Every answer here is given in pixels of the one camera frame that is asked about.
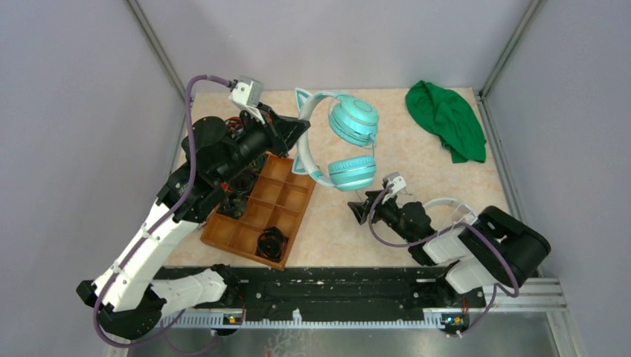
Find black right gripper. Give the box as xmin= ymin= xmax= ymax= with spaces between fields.
xmin=348 ymin=189 xmax=414 ymax=243

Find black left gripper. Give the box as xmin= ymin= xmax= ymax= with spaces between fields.
xmin=216 ymin=101 xmax=310 ymax=184

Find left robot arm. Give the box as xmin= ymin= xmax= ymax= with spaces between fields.
xmin=77 ymin=108 xmax=310 ymax=347

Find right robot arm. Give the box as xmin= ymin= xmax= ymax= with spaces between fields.
xmin=347 ymin=190 xmax=551 ymax=306

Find red and black headphones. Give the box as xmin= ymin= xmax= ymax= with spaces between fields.
xmin=224 ymin=116 xmax=245 ymax=140

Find white headphones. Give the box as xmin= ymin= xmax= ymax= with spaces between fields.
xmin=423 ymin=197 xmax=478 ymax=228

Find wooden compartment tray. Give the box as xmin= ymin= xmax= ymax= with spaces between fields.
xmin=200 ymin=154 xmax=315 ymax=271

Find dark rolled item middle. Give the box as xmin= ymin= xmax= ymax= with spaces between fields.
xmin=228 ymin=170 xmax=258 ymax=196

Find dark green rolled item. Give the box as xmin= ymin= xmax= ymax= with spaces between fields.
xmin=216 ymin=193 xmax=248 ymax=219

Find black orange rolled item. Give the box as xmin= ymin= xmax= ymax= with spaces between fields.
xmin=256 ymin=226 xmax=289 ymax=263

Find green cloth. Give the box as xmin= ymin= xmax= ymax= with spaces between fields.
xmin=405 ymin=80 xmax=487 ymax=164

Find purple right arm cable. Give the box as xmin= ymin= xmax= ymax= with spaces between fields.
xmin=367 ymin=187 xmax=521 ymax=338

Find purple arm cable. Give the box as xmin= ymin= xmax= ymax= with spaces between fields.
xmin=92 ymin=74 xmax=233 ymax=357
xmin=367 ymin=187 xmax=521 ymax=338

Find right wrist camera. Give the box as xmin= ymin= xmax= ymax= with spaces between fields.
xmin=382 ymin=172 xmax=407 ymax=202

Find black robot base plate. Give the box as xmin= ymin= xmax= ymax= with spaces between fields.
xmin=167 ymin=266 xmax=494 ymax=324

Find grey slotted cable duct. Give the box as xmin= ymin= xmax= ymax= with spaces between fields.
xmin=158 ymin=309 xmax=464 ymax=330

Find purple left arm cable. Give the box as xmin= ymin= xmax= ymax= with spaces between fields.
xmin=92 ymin=74 xmax=233 ymax=357

